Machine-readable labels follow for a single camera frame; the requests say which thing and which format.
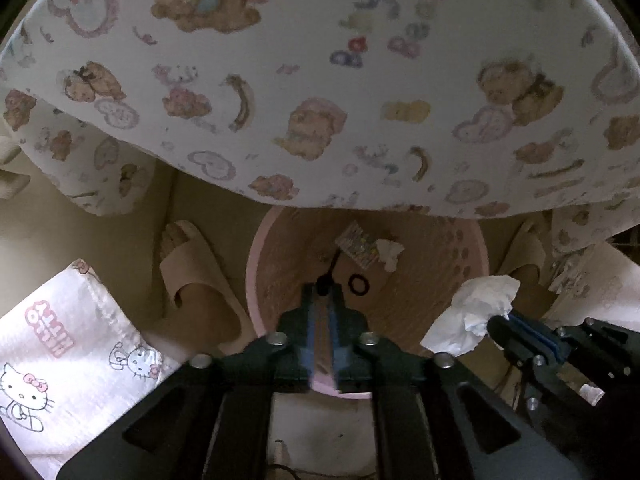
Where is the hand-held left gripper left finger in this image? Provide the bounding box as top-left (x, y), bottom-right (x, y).
top-left (56, 282), bottom-right (326, 480)

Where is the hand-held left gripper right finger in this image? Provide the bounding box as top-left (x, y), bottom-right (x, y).
top-left (327, 284), bottom-right (586, 480)

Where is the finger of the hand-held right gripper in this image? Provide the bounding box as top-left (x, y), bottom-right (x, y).
top-left (509, 310), bottom-right (611, 357)
top-left (487, 314), bottom-right (557, 387)

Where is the black plastic spoon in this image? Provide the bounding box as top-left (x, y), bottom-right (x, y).
top-left (314, 249), bottom-right (343, 297)

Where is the large white tissue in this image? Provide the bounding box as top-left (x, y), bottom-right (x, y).
top-left (420, 275), bottom-right (522, 357)

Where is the pink plastic basket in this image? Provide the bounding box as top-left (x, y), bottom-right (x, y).
top-left (245, 203), bottom-right (491, 401)

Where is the colourful patterned wrapper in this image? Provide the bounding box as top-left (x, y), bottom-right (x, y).
top-left (334, 221), bottom-right (379, 266)

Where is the small white tissue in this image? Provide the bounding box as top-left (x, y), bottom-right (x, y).
top-left (375, 239), bottom-right (405, 272)

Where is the beige slipper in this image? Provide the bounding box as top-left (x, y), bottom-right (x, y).
top-left (159, 220), bottom-right (256, 356)
top-left (492, 217), bottom-right (553, 286)

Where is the person's left foot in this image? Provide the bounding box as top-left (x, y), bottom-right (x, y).
top-left (162, 221), bottom-right (241, 343)

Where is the teddy bear printed cloth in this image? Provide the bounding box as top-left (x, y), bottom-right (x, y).
top-left (0, 0), bottom-right (640, 221)

